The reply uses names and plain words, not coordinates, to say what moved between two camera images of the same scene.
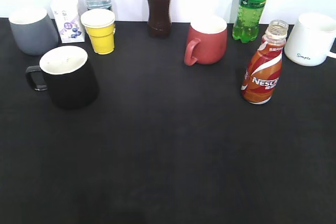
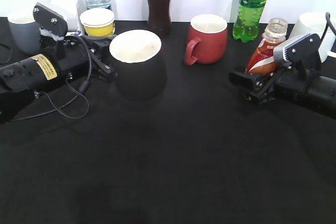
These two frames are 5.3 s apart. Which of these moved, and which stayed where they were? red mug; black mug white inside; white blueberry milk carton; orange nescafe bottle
Moved: black mug white inside
Stayed: white blueberry milk carton; orange nescafe bottle; red mug
